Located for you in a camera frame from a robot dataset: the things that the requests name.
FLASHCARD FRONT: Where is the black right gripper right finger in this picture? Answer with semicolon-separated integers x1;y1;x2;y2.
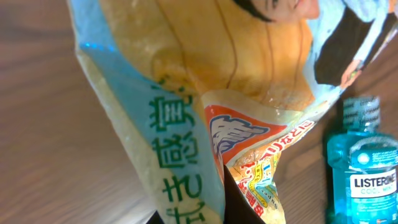
224;166;264;224

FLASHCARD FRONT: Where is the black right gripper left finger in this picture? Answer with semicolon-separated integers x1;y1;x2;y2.
146;211;164;224

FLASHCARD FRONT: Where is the yellow snack bag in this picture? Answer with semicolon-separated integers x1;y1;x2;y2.
68;0;397;223

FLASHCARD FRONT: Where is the teal mouthwash bottle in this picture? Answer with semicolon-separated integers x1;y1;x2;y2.
326;96;397;224

